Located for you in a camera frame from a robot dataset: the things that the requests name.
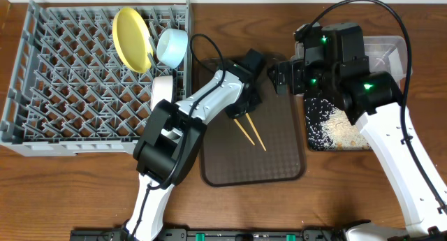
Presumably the wooden chopstick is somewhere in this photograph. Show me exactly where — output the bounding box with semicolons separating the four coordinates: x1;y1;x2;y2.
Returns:
245;113;267;152
233;119;255;145

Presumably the rice food waste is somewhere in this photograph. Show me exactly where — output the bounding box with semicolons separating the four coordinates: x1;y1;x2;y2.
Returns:
307;97;372;150

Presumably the pink bowl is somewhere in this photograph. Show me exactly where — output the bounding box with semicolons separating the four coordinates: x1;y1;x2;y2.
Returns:
149;75;174;110

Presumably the light blue bowl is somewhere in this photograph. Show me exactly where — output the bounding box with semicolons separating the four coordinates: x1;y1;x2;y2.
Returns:
156;28;189;68

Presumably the yellow plate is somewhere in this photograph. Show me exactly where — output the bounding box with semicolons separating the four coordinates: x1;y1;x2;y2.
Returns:
112;7;154;73

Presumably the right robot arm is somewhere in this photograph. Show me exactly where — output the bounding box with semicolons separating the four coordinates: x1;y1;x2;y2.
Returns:
268;23;446;240

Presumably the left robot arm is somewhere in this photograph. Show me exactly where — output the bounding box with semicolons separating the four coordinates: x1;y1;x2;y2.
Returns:
122;49;265;240

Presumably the black waste tray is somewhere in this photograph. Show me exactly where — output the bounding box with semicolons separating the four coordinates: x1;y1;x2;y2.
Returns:
302;88;373;152

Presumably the grey dishwasher rack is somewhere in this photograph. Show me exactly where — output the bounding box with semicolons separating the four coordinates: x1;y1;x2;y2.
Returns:
1;1;191;156

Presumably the brown serving tray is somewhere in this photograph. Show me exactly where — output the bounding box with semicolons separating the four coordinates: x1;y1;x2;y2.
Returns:
200;72;306;187

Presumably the clear plastic bin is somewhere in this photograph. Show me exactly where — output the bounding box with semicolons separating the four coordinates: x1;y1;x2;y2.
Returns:
291;34;407;98

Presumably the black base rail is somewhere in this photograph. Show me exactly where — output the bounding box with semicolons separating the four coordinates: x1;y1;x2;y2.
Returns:
69;219;395;241

